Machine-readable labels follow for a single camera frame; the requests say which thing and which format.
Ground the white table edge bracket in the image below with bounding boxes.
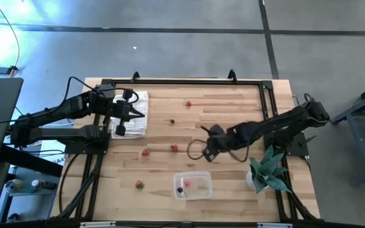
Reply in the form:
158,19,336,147
257,222,293,228
79,220,117,228

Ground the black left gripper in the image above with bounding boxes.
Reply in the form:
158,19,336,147
109,89,146,136

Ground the clear plastic tupperware container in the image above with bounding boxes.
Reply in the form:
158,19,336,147
172,170,214,201

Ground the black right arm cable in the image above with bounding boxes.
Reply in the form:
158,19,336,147
186,138,250,163

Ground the yellow-capped bottle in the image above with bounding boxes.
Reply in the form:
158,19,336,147
4,179,25,194

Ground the yellow cable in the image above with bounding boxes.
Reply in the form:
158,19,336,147
0,0,21,79

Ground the grey-blue storage shelf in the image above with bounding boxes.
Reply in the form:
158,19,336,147
0,164,58,224

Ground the green snake plant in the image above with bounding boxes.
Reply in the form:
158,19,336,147
248,144,293,194

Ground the black cable loop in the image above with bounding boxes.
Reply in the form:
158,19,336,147
58,153,80,213

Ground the white checked folded cloth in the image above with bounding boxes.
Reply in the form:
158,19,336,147
110,91,150,140

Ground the black aluminium table frame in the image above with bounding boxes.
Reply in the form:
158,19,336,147
51,77,321,228

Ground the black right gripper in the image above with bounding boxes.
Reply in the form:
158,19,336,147
200,124,234,163

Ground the white plant pot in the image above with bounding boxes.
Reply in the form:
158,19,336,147
245,170,269,191

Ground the white cable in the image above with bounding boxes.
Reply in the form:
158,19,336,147
41,121,75,128

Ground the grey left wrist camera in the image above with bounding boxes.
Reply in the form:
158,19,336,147
98,84,117,95

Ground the black metal beam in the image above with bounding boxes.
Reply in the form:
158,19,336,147
0,144,63,178

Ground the brown bottle white cap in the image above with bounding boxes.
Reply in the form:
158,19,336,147
30,179,58,191

